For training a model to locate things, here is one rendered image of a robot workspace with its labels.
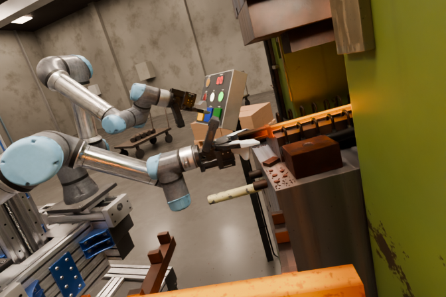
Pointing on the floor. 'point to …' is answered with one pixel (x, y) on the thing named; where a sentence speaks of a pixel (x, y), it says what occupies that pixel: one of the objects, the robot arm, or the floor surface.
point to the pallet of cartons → (246, 118)
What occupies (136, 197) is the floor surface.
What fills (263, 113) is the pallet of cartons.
